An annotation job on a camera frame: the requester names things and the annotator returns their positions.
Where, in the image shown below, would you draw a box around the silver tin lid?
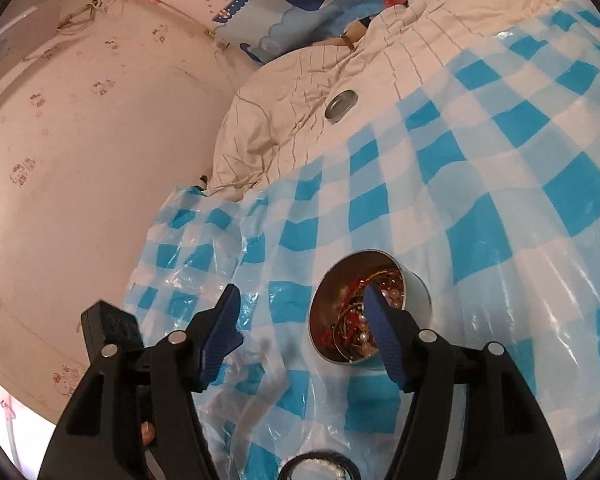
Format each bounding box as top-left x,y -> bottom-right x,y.
324,89 -> 358,125

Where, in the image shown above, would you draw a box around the gold wire bangles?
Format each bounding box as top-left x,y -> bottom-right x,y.
361,268 -> 405,308

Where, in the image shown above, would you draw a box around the white striped pillow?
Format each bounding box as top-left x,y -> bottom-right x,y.
207,41 -> 389,200

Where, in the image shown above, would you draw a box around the round silver metal tin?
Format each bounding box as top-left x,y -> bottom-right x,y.
306,249 -> 434,366

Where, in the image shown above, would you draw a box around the blue white checkered plastic sheet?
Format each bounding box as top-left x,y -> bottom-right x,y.
123,1 -> 600,479

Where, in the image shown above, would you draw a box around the brown bottle on bed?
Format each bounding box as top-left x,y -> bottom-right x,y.
322,16 -> 373,50

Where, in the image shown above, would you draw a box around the white striped duvet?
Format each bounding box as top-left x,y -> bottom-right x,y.
358,0 -> 568,104

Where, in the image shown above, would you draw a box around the person's left hand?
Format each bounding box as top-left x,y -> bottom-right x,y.
140,422 -> 155,446

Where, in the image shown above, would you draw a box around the red string bracelet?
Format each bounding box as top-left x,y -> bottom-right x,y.
324,271 -> 382,346

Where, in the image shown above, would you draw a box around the black round jewelry tray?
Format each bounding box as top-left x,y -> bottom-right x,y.
277,450 -> 362,480

